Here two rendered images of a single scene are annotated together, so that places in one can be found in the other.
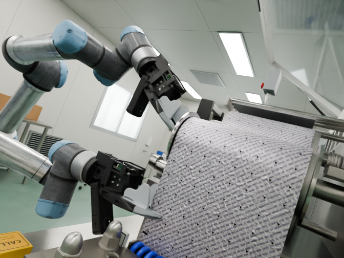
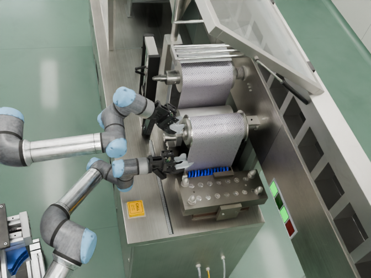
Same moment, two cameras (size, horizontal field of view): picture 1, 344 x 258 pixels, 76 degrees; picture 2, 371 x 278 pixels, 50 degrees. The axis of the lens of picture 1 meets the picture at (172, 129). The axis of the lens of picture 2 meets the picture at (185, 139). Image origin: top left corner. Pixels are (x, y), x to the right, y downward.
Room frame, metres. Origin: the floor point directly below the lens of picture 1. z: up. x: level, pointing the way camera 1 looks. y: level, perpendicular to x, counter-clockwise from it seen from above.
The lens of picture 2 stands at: (-0.14, 0.87, 2.59)
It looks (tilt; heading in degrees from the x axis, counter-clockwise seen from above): 51 degrees down; 306
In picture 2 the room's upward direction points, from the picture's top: 13 degrees clockwise
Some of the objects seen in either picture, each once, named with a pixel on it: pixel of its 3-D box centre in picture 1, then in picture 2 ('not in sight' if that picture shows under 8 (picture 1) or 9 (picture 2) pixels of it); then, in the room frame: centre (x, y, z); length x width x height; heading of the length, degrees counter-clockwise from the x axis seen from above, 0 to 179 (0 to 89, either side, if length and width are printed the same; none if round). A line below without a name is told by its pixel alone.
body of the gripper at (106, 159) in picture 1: (113, 177); (161, 162); (0.52, 0.09, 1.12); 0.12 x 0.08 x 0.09; 59
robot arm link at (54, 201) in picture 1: (58, 192); (121, 178); (0.61, 0.23, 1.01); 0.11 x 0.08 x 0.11; 22
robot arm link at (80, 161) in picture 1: (90, 168); (143, 165); (0.56, 0.16, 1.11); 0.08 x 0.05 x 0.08; 149
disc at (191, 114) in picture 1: (185, 143); (187, 131); (0.51, -0.04, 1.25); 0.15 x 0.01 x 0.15; 149
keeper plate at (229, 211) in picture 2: not in sight; (228, 212); (0.19, -0.05, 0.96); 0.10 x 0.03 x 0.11; 59
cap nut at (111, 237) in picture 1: (113, 233); (185, 181); (0.40, 0.03, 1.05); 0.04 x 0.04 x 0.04
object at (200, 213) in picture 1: (204, 231); (211, 158); (0.39, -0.12, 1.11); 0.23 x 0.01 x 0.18; 59
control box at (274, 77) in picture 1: (270, 82); not in sight; (0.97, -0.35, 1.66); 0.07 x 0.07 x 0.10; 59
